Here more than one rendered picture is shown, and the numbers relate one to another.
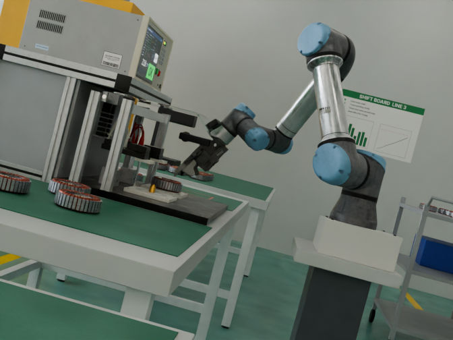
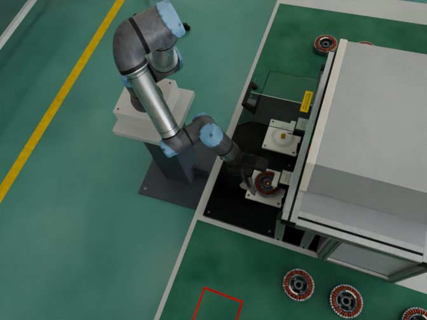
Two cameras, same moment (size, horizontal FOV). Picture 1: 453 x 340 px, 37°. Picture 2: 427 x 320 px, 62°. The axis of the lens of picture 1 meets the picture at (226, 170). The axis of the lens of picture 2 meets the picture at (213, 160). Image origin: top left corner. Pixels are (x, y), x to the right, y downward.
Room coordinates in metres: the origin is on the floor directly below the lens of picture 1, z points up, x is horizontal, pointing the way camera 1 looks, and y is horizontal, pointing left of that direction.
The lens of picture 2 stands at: (3.00, 0.28, 2.17)
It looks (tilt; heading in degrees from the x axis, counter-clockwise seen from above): 64 degrees down; 209
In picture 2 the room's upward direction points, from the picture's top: 16 degrees counter-clockwise
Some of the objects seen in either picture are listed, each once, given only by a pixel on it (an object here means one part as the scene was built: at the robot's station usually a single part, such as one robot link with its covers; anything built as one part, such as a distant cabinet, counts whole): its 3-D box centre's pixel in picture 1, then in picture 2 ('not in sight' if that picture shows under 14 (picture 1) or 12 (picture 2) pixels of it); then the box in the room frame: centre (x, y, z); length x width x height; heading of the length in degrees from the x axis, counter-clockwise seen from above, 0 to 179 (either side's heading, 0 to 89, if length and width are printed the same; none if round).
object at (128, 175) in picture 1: (128, 175); not in sight; (2.48, 0.34, 0.80); 0.07 x 0.05 x 0.06; 175
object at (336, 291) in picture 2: not in sight; (345, 301); (2.84, 0.55, 0.77); 0.11 x 0.11 x 0.04
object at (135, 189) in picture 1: (151, 193); (283, 137); (2.22, 0.22, 0.78); 0.15 x 0.15 x 0.01; 85
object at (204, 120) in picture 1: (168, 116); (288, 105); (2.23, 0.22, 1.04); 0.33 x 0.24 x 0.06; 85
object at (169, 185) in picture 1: (166, 184); (267, 183); (2.47, 0.20, 0.80); 0.11 x 0.11 x 0.04
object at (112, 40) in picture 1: (102, 45); (386, 129); (2.39, 0.53, 1.22); 0.44 x 0.39 x 0.20; 175
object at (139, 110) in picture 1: (148, 114); (305, 138); (2.35, 0.31, 1.03); 0.62 x 0.01 x 0.03; 175
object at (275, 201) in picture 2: (164, 191); (267, 186); (2.47, 0.20, 0.78); 0.15 x 0.15 x 0.01; 85
